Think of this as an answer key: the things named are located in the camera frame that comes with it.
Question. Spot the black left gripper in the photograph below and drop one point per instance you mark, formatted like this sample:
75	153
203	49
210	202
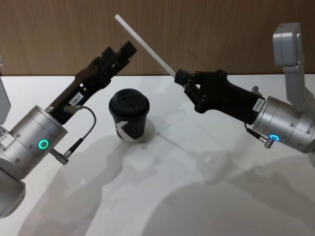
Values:
73	98

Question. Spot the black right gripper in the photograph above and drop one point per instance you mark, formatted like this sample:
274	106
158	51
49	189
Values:
226	96

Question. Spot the long white straw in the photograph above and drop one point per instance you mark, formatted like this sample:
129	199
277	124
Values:
142	43

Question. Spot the black plastic cup lid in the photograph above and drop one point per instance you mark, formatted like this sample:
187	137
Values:
129	103

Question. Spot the black paper cup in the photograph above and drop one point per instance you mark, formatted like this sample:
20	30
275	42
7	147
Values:
130	127

